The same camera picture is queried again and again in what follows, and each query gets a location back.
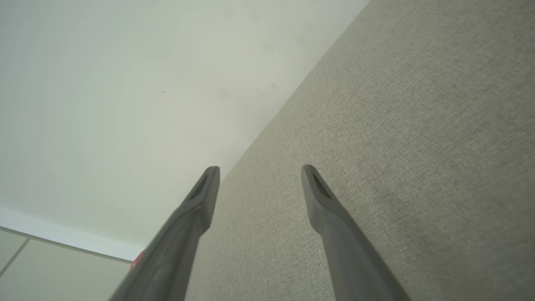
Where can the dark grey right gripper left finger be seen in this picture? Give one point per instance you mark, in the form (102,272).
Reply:
(175,259)

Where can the red and white jersey shirt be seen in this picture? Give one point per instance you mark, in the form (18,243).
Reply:
(137,261)

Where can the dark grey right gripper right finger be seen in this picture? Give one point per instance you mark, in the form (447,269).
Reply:
(355,267)

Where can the grey fabric sofa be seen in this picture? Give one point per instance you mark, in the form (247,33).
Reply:
(418,167)

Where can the white baseboard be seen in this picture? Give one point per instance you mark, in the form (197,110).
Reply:
(62,236)

